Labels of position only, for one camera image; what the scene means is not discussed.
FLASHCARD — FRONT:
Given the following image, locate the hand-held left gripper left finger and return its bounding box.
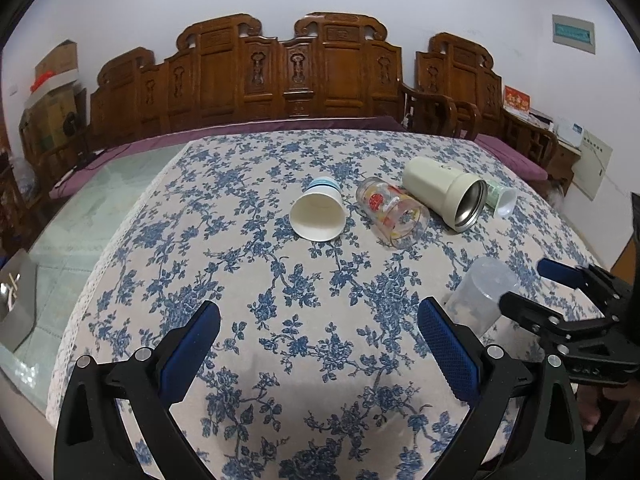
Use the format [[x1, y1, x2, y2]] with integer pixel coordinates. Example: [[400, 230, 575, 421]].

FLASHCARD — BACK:
[[54, 301, 222, 480]]

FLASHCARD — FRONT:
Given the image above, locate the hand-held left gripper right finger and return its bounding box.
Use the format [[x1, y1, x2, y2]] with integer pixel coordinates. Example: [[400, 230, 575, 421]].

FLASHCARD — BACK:
[[417, 297, 586, 480]]

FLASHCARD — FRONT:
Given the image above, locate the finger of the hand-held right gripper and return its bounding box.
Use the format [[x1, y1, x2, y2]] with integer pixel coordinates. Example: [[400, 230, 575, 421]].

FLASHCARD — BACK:
[[497, 291, 613, 348], [537, 259, 626, 303]]

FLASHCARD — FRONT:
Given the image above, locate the translucent plastic cup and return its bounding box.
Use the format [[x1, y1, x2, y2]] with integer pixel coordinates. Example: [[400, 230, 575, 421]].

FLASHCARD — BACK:
[[444, 256, 522, 338]]

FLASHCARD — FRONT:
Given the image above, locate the green-printed paper cup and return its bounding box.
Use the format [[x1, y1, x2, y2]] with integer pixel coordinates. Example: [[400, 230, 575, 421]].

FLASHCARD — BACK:
[[482, 180, 518, 218]]

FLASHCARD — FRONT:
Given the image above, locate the printed glass cup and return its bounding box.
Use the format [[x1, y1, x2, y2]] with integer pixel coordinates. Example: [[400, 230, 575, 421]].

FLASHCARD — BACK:
[[355, 176, 431, 250]]

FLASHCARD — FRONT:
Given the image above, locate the cream steel-lined thermos cup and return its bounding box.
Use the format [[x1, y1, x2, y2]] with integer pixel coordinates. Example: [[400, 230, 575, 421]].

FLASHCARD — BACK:
[[403, 156, 487, 233]]

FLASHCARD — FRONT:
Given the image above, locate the white blue-striped paper cup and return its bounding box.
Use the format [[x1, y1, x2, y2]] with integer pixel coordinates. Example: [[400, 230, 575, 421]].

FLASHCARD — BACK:
[[290, 176, 347, 241]]

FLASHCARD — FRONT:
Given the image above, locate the person's right hand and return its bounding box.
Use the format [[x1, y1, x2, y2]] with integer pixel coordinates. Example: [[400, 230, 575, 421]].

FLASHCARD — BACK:
[[575, 385, 608, 433]]

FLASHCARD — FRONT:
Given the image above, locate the white electrical cabinet door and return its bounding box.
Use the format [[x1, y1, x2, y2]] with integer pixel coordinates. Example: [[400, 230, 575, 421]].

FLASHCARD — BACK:
[[570, 130, 614, 202]]

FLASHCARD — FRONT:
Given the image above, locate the blue floral tablecloth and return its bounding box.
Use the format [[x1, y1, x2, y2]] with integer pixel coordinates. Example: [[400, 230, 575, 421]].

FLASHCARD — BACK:
[[45, 130, 608, 480]]

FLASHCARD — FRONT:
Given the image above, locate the purple armchair cushion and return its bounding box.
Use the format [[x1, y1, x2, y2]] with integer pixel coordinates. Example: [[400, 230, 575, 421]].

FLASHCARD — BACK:
[[472, 132, 549, 182]]

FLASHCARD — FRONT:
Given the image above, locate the white box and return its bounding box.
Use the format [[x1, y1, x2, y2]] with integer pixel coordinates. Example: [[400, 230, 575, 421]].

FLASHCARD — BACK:
[[555, 119, 586, 148]]

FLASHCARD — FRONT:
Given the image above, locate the red printed card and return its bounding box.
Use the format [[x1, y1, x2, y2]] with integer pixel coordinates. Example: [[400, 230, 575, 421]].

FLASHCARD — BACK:
[[502, 86, 532, 113]]

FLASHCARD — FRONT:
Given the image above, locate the purple sofa cushion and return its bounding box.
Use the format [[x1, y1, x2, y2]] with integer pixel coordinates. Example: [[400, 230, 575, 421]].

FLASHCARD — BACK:
[[49, 116, 407, 202]]

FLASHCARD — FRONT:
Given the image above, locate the carved wooden armchair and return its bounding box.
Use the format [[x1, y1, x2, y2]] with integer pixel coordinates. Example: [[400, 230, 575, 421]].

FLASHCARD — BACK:
[[400, 32, 561, 167]]

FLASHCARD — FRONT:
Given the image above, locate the large cardboard box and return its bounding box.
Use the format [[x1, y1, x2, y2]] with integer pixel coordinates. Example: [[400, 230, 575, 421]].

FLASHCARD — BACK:
[[19, 85, 85, 162]]

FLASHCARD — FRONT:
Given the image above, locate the carved wooden sofa bench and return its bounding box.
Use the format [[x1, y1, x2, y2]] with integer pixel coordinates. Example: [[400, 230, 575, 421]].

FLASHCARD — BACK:
[[87, 11, 406, 153]]

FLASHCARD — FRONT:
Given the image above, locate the small cardboard box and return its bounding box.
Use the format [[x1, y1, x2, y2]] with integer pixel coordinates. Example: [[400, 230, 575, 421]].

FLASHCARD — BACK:
[[33, 40, 80, 95]]

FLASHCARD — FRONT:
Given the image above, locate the green wall panel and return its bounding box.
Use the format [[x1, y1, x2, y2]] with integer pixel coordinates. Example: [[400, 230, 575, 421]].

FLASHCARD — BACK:
[[551, 14, 597, 56]]

